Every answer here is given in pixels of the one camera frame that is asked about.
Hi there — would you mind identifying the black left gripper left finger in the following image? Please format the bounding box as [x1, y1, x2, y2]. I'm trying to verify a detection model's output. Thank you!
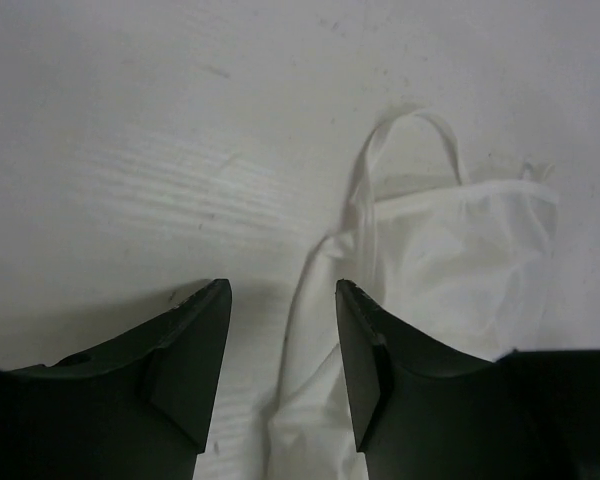
[0, 279, 230, 479]

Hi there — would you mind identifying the white tank top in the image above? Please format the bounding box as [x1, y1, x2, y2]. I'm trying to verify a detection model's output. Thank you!
[267, 110, 558, 479]

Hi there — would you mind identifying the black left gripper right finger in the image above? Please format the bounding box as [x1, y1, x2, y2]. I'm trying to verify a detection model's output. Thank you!
[336, 280, 600, 479]

